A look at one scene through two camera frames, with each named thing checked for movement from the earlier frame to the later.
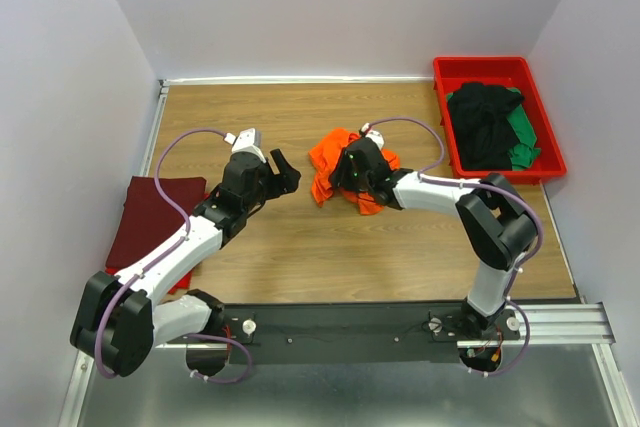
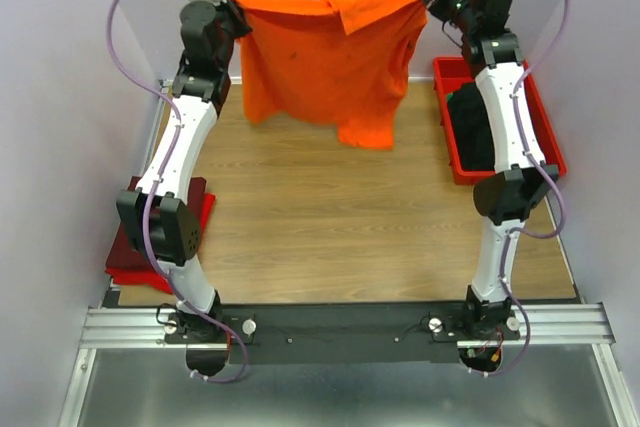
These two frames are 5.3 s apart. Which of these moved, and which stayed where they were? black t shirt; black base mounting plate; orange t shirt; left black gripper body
Moved: left black gripper body; orange t shirt
Stayed: black t shirt; black base mounting plate
